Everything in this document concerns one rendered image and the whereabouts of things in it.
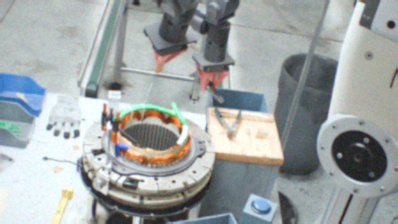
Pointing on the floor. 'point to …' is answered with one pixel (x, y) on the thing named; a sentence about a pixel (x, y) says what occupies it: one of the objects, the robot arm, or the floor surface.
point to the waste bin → (298, 136)
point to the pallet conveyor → (100, 52)
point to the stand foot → (287, 209)
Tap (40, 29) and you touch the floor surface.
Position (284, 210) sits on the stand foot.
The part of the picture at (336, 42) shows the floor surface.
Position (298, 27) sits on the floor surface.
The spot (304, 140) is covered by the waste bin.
